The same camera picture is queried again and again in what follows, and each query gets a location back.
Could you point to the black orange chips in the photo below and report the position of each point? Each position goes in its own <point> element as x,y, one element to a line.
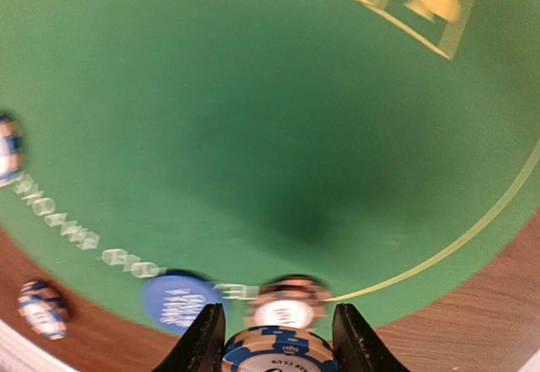
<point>297,301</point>

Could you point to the green round poker mat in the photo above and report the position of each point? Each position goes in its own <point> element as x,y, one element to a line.
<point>389,148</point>

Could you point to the blue tan chips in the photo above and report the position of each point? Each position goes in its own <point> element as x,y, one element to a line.
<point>278,348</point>

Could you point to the blue tan chip stack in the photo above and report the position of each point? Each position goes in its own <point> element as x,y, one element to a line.
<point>43,309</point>

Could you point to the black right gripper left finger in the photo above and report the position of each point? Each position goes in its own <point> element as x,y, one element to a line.
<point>201,348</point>

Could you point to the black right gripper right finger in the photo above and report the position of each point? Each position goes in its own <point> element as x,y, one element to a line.
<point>357,347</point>

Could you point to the aluminium front rail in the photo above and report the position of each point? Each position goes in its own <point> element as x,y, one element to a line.
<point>18,354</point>

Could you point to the blue small blind button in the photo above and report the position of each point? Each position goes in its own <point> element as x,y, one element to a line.
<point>174,300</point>

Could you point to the blue tan chips mat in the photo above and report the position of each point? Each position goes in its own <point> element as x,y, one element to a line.
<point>12,149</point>

